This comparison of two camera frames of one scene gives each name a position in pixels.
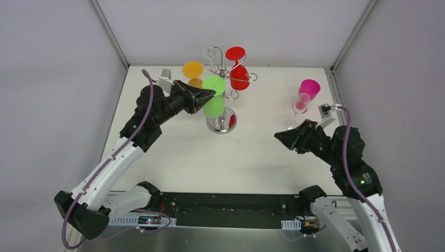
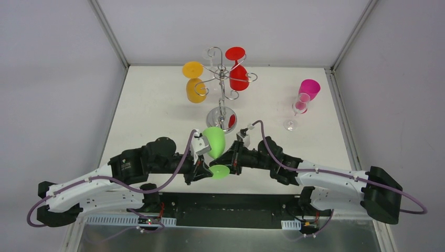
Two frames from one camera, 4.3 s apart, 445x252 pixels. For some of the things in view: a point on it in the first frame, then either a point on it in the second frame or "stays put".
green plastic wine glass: [214, 107] to [216, 137]
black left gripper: [189, 98] to [196, 167]
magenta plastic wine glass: [308, 90] stays put
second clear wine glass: [209, 53] stays put
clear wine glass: [300, 105] stays put
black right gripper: [303, 137] to [235, 160]
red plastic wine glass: [239, 76] stays put
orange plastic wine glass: [193, 70] stays put
